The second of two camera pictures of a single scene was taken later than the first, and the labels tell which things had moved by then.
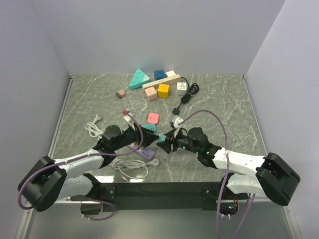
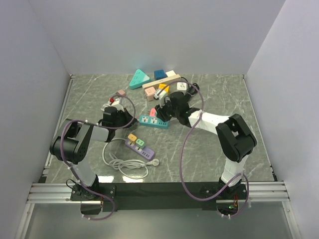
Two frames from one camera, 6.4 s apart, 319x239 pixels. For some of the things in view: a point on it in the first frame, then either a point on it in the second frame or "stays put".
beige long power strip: [168, 80] stays put
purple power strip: [146, 153] stays put
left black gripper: [149, 138] -> [127, 115]
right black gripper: [166, 145] -> [160, 110]
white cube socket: [171, 73] stays put
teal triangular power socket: [139, 79] stays put
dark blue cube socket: [159, 74] stays put
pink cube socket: [151, 93] stays put
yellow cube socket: [163, 90] stays put
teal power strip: [150, 126] -> [153, 121]
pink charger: [153, 118] -> [152, 113]
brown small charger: [120, 93] stays put
